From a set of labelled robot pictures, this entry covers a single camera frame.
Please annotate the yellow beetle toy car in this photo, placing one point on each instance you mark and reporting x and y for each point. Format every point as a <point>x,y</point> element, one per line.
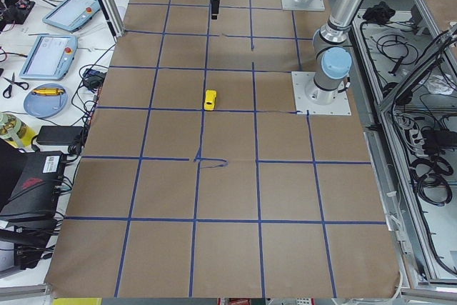
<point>210,100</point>

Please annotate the upper teach pendant tablet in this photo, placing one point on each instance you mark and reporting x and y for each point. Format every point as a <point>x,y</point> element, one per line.
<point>71,15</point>

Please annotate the teach pendant tablet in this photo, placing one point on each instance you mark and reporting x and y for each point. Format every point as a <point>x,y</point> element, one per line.
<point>50,57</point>
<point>71,15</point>

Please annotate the lower teach pendant tablet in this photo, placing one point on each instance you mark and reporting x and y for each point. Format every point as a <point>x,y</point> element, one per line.
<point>50,57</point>

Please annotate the yellow toy on plate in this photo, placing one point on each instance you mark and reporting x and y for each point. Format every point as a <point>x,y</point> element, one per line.
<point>48,91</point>

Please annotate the light blue plate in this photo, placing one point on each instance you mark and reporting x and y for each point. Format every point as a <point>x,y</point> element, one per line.
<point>45,106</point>

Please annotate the black power adapter brick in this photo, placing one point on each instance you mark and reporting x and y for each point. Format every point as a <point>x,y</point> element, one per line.
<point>58,135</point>

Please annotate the white power strip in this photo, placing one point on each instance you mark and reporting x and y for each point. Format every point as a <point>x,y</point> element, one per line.
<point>411,130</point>

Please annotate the black red laptop computer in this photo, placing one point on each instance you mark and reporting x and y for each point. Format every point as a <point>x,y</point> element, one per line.
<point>30,189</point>

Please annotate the black handled scissors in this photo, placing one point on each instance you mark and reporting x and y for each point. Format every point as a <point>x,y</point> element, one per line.
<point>7,92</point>

